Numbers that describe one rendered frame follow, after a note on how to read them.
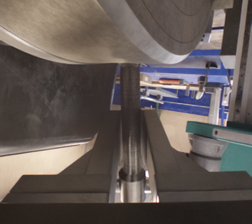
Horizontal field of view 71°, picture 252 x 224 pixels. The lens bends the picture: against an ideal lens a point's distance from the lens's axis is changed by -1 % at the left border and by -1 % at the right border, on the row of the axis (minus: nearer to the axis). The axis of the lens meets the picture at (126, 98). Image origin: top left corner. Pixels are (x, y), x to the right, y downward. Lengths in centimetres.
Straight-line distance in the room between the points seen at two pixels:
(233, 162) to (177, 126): 638
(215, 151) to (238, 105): 30
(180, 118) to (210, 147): 648
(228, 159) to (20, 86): 100
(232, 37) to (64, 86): 120
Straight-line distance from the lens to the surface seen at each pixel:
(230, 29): 140
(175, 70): 195
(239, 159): 109
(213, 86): 220
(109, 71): 38
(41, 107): 28
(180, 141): 743
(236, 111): 111
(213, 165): 97
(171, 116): 748
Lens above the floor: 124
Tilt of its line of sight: 2 degrees down
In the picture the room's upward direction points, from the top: 171 degrees counter-clockwise
